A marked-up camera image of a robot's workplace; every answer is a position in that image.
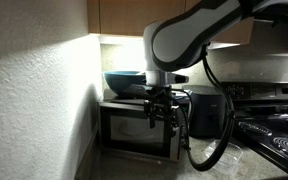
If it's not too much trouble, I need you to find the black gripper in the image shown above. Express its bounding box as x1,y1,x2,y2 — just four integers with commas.
144,86,179,137

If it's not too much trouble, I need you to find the black microwave door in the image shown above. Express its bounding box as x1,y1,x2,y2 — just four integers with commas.
98,101,182,162

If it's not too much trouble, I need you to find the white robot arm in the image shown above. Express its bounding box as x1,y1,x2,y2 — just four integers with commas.
143,0,288,131

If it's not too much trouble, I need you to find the black air fryer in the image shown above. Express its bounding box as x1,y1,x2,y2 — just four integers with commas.
183,85,225,138

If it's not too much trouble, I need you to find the blue bowl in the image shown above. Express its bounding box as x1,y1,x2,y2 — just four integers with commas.
103,71,146,97

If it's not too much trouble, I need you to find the clear plastic container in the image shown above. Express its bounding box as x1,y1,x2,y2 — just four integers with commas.
204,140,243,175

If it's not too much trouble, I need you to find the under-cabinet light strip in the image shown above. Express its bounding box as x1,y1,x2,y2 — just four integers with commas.
99,35,236,50

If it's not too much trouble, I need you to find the black electric stove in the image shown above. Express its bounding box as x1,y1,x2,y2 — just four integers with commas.
222,82,288,174

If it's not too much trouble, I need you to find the wooden upper cabinet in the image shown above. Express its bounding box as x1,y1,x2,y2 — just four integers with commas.
86,0,255,45

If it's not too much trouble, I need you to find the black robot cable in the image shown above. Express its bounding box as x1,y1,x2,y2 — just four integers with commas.
170,46,236,172

